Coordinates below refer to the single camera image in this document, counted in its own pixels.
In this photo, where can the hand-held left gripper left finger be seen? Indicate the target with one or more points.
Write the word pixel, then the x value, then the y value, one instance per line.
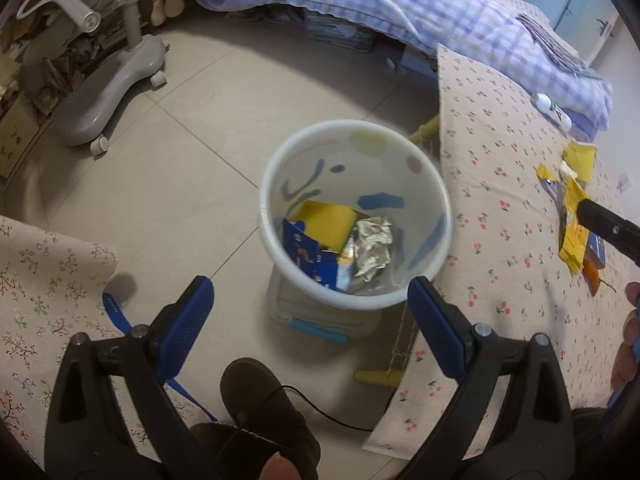
pixel 187 325

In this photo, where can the yellow and blue packet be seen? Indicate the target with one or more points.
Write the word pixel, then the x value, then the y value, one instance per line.
pixel 572 247

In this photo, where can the blue bed frame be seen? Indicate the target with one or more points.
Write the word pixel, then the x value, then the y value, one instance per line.
pixel 410 60

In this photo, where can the small white bottle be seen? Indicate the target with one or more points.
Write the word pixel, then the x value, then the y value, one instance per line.
pixel 550 107

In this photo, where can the blue storage boxes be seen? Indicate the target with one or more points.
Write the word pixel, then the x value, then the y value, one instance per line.
pixel 335 32

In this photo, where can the person's left hand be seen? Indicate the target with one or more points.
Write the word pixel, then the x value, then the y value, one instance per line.
pixel 280 467

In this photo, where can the yellow cardboard box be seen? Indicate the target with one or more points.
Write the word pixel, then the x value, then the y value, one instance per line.
pixel 325 220

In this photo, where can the folded striped cloth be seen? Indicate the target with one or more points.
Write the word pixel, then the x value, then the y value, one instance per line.
pixel 555 42

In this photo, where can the blue snack packet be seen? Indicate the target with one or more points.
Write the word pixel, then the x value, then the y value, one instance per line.
pixel 300 250

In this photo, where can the brown fuzzy slipper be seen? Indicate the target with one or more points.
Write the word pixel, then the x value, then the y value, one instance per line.
pixel 250 390

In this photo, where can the grey plastic step stool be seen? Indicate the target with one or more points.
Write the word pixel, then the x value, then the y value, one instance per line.
pixel 320 325

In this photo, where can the silver foil wrapper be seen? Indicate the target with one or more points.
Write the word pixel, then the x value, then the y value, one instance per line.
pixel 370 245

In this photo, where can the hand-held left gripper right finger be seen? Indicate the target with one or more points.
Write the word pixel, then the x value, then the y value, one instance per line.
pixel 435 330

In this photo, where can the yellow paper packet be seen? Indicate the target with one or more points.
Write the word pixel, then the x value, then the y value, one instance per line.
pixel 582 157

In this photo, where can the person's right hand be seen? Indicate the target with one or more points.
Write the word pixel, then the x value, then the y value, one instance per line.
pixel 627 350

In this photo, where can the cherry print tablecloth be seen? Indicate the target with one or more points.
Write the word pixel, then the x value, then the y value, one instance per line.
pixel 500 260

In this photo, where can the white wall socket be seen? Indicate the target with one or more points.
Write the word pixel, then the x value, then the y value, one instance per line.
pixel 625 181

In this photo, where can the white plastic waste bin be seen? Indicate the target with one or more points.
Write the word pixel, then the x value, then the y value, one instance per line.
pixel 325 160

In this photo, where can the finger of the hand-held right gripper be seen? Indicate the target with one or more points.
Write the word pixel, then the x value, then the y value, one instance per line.
pixel 605 222

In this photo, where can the orange wrapper piece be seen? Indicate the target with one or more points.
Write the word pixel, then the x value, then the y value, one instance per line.
pixel 594 280

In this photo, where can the yellow snack wrapper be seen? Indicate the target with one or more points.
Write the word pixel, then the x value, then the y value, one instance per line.
pixel 570 192

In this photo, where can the branch print floral cloth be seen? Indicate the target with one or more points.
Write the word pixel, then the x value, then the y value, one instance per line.
pixel 45 285

